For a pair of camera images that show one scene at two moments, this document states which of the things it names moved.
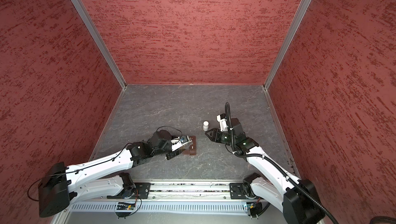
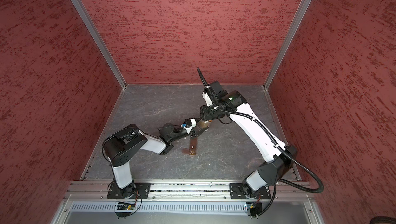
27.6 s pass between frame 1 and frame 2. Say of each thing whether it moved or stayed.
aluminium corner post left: stayed
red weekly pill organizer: stayed
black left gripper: moved
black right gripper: moved
